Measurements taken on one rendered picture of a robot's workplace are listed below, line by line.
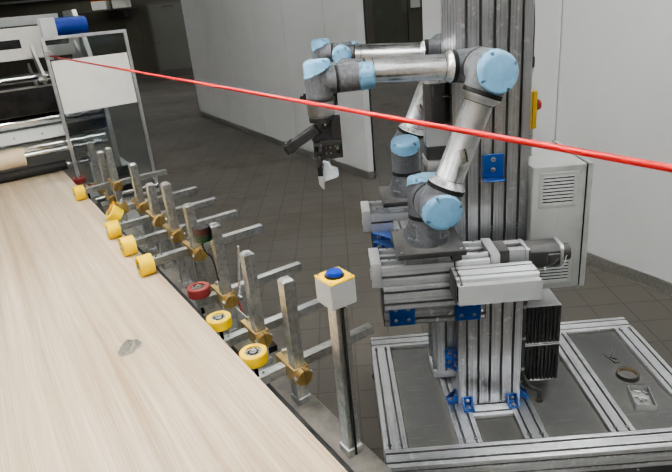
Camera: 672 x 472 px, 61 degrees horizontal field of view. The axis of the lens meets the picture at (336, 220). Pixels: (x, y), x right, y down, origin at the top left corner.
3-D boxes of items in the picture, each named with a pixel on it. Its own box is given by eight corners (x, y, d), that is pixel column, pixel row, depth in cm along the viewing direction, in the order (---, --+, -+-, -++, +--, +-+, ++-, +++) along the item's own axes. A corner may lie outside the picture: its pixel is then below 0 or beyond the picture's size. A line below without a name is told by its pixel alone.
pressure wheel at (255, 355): (248, 374, 170) (243, 341, 166) (274, 374, 169) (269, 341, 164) (241, 391, 162) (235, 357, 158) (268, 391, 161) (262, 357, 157)
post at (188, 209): (211, 310, 234) (190, 201, 217) (214, 313, 231) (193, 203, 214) (203, 313, 232) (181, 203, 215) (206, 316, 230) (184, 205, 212)
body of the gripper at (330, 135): (343, 160, 159) (339, 117, 155) (313, 162, 159) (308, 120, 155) (342, 153, 166) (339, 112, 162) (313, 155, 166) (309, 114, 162)
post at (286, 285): (305, 411, 176) (287, 273, 159) (311, 417, 173) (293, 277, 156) (296, 416, 174) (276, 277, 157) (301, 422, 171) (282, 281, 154)
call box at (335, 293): (340, 293, 139) (338, 265, 136) (357, 304, 134) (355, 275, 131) (316, 303, 136) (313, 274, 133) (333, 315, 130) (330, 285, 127)
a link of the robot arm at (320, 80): (334, 59, 149) (302, 62, 149) (338, 100, 153) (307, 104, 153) (331, 56, 157) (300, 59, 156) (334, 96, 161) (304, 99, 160)
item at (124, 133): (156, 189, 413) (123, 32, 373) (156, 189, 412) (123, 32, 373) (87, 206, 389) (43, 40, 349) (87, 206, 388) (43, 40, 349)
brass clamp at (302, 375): (292, 360, 177) (290, 346, 175) (315, 381, 166) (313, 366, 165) (275, 368, 174) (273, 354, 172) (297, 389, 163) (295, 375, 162)
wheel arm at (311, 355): (368, 332, 188) (367, 320, 186) (374, 336, 185) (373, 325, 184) (250, 386, 166) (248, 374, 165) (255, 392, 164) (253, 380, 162)
